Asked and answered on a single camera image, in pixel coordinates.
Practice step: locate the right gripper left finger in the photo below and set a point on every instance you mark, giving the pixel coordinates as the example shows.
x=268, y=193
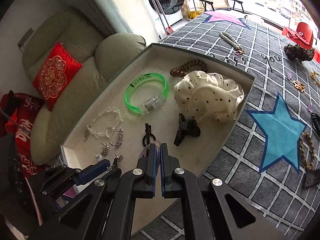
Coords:
x=105, y=208

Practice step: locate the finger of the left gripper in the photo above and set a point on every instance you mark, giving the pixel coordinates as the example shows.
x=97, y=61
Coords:
x=56, y=181

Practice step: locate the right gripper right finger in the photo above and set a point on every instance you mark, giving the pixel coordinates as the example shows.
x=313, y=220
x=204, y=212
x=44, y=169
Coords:
x=211, y=209

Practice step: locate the silver charm earrings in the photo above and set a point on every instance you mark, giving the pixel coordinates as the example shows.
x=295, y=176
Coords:
x=104, y=151

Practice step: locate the black claw hair clip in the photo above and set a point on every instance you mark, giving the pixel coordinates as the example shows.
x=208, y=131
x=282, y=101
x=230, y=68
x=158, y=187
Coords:
x=186, y=128

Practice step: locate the cream polka dot scrunchie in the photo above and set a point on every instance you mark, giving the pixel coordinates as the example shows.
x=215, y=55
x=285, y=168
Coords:
x=201, y=96

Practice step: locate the green plastic bangle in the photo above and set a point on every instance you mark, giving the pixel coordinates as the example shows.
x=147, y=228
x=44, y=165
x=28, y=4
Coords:
x=146, y=93

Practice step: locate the silver rhinestone hair clip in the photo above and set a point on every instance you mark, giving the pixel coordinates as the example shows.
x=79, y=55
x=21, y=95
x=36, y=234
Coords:
x=116, y=162

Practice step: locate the grey checked star blanket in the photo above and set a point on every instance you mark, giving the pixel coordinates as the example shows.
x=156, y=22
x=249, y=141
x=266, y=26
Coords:
x=277, y=193

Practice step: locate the red printed cloth bag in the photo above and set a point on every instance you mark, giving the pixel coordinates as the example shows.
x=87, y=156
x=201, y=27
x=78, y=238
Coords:
x=21, y=110

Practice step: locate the red embroidered cushion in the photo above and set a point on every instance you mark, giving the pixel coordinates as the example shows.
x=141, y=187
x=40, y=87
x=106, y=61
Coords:
x=55, y=75

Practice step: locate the black comb hair clip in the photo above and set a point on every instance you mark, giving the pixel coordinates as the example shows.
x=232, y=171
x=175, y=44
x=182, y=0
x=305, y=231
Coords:
x=311, y=178

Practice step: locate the brown braided hair band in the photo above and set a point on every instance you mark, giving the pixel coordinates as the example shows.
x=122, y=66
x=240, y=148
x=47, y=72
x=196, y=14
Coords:
x=307, y=151

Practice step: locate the green box lid tray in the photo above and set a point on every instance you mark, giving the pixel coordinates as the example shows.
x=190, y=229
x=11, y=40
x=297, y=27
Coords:
x=194, y=154

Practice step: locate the green leather armchair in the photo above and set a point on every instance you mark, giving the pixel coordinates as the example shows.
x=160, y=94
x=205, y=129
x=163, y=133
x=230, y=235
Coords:
x=102, y=58

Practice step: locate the gold knot brooch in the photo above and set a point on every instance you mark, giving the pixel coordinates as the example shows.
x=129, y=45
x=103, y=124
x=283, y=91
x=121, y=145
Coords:
x=299, y=86

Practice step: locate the pearl hair clip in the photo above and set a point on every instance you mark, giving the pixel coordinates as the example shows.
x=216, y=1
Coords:
x=238, y=50

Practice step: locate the leopard print scrunchie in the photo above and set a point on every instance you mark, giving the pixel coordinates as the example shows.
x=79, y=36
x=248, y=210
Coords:
x=298, y=52

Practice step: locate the red plastic chair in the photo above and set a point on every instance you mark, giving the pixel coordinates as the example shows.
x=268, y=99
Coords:
x=303, y=35

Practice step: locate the white washing machine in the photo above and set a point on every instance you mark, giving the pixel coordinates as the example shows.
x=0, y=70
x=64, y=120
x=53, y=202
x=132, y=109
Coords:
x=172, y=10

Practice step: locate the red handled mop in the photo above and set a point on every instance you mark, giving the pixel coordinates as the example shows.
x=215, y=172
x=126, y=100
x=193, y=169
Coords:
x=166, y=26

